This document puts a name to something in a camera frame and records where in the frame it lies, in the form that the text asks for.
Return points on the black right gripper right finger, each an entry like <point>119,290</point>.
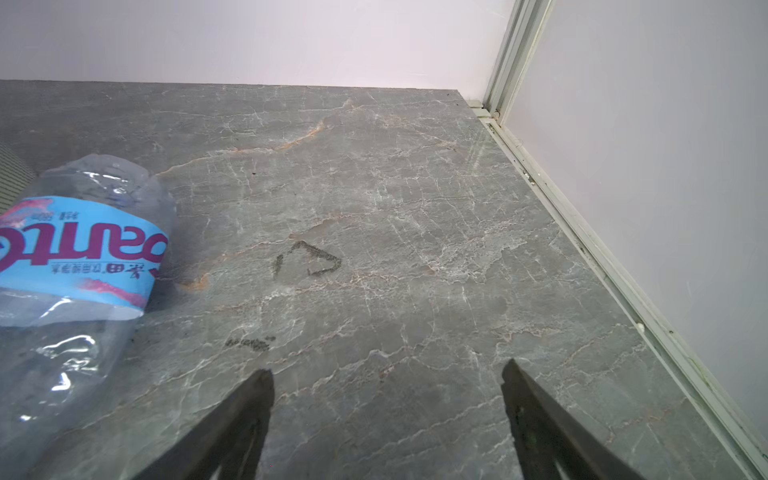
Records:
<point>548,440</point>

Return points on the clear bottle blue pink label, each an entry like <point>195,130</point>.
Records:
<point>80,251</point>

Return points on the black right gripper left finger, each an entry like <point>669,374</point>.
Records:
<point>228,442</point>

